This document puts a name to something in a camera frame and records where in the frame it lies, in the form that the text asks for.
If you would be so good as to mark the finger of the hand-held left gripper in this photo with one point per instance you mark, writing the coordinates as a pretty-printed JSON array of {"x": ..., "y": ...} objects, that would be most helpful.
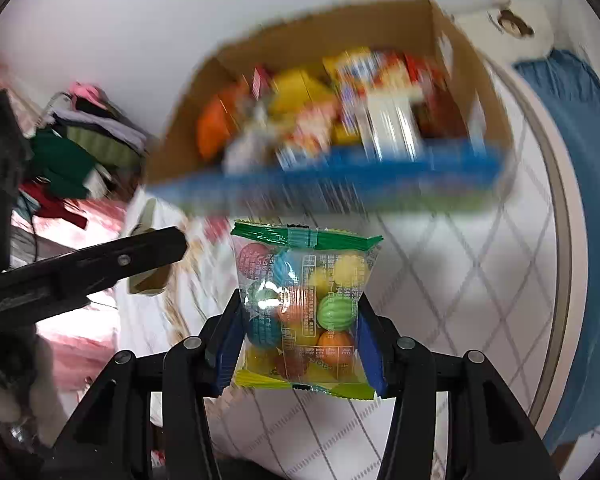
[{"x": 105, "y": 265}]

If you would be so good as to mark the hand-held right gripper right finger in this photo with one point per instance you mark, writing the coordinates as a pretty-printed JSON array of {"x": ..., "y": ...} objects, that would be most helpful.
[{"x": 370, "y": 355}]

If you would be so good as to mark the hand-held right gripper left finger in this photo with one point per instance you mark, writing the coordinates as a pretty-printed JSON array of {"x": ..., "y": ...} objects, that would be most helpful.
[{"x": 227, "y": 355}]

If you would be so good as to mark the clear bag of colourful candy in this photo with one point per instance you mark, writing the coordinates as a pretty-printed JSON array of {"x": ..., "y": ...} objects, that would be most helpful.
[{"x": 300, "y": 305}]

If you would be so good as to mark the heap of mixed snacks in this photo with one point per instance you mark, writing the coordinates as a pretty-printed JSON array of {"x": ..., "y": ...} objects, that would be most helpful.
[{"x": 330, "y": 105}]

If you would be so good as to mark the cardboard box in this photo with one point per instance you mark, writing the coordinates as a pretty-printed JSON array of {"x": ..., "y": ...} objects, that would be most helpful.
[{"x": 470, "y": 110}]

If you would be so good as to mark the pile of clothes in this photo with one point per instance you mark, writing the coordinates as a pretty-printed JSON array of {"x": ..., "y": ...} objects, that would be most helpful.
[{"x": 65, "y": 160}]

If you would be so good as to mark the pink printed cloth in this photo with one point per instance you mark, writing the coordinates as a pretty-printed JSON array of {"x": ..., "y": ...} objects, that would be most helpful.
[{"x": 80, "y": 350}]

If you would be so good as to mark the white quilted mattress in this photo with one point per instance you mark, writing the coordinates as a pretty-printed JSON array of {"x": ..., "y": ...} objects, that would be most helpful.
[{"x": 455, "y": 285}]

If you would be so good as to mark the blue bedsheet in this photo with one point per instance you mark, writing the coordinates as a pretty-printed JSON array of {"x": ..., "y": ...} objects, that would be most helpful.
[{"x": 590, "y": 185}]

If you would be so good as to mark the bear print pillow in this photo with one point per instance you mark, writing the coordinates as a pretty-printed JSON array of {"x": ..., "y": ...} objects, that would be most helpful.
[{"x": 480, "y": 27}]

